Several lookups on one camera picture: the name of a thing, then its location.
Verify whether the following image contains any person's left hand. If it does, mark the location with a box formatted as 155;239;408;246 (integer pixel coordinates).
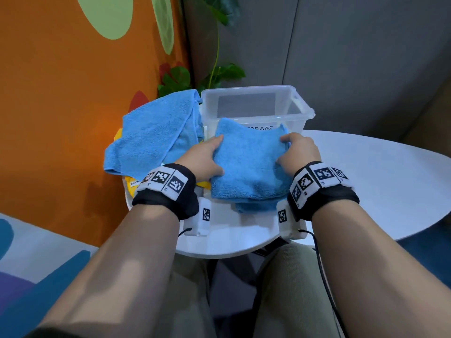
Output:
175;134;225;183

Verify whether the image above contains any person's right hand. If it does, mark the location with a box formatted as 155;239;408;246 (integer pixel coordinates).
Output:
276;132;322;177

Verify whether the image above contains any clear plastic storage box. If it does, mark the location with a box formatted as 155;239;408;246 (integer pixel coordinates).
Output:
200;84;316;139

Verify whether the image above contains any blue towel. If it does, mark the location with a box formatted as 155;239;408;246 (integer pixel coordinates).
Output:
103;89;205;182
210;117;293;214

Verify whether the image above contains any yellow towel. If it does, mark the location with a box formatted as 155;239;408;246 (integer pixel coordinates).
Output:
113;128;212;198

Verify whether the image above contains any person's left forearm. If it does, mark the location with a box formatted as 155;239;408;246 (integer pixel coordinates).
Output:
39;204;180;338

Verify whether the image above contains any person's right forearm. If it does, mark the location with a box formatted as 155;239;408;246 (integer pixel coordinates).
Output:
311;200;451;338

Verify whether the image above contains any person's left leg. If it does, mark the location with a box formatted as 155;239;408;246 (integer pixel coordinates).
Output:
155;255;218;338

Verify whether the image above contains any person's leg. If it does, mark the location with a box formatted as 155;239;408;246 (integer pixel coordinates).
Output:
155;255;218;338
253;242;344;338

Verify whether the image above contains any person's right leg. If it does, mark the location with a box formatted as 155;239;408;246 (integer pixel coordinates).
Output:
253;242;344;338

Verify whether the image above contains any black left wristband with markers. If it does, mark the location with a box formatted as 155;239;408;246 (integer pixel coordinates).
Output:
131;162;200;221

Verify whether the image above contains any black wristband with markers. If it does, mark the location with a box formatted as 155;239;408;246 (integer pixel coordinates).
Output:
287;161;360;222
131;162;200;221

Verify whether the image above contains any black right wristband with markers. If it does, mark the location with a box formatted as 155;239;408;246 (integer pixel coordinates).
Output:
287;161;360;222

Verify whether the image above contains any green leafy plant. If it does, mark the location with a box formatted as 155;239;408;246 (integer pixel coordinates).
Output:
157;0;247;97

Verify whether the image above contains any dark green shirt sleeve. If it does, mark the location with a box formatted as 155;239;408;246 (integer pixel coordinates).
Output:
24;327;82;338

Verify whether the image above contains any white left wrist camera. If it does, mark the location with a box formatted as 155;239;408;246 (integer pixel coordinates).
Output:
183;197;212;238

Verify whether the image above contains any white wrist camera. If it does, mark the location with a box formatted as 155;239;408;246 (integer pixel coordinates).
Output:
183;197;212;238
276;200;308;240

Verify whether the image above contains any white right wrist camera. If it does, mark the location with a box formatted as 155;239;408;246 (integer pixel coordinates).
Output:
276;200;308;240

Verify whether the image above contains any black right camera cable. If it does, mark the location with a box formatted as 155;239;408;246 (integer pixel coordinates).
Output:
297;228;348;338

